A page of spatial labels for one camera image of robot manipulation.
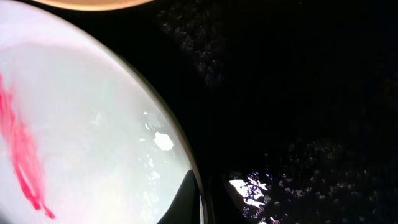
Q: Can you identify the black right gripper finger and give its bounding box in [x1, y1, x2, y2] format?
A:
[158, 170, 200, 224]

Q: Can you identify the mint plate with long stain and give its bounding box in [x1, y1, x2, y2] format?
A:
[1, 1, 208, 224]

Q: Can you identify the round black tray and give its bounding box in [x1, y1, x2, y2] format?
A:
[42, 1, 397, 223]

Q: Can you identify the yellow plate with red stain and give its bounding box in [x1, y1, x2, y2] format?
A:
[34, 0, 153, 11]

